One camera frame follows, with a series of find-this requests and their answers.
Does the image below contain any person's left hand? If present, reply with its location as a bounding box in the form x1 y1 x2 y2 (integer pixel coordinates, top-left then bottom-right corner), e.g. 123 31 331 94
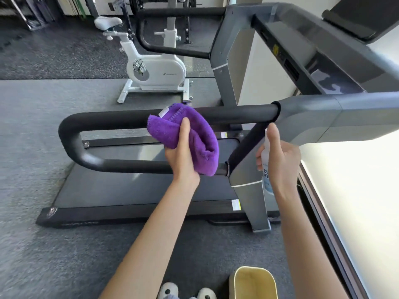
164 117 201 184

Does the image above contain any person's right hand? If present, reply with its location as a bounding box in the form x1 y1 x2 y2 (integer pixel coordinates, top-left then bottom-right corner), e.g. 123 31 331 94
256 123 302 196

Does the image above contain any purple microfiber cloth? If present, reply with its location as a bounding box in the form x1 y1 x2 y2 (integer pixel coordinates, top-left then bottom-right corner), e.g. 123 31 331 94
147 103 219 177

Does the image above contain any white spray bottle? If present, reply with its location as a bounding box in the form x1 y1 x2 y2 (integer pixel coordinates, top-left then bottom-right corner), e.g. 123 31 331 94
261 128 276 195

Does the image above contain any person's right forearm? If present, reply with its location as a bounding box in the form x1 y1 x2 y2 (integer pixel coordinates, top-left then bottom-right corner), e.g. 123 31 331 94
274 184 350 299

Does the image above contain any person's left forearm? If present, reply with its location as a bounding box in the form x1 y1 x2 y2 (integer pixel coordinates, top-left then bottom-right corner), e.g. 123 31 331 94
99 176 201 299

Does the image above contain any grey black treadmill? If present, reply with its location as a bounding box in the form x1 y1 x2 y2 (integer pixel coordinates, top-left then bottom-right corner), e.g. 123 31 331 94
36 0 399 232

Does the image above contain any white exercise bike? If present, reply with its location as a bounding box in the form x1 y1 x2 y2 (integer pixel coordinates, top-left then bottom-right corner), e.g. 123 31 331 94
94 16 193 104

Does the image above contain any black weight rack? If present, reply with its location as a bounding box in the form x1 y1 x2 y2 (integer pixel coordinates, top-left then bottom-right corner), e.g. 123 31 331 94
126 0 200 45

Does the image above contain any black rubber gym mat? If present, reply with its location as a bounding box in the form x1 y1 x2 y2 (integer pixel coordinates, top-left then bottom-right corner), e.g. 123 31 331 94
0 15 219 80

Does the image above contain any cream yellow bin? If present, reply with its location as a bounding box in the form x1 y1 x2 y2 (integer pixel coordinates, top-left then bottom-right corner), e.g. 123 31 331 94
229 266 278 299

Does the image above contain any metal frame gym machine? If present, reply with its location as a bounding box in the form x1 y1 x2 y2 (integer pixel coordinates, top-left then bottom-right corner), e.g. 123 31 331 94
0 0 63 31

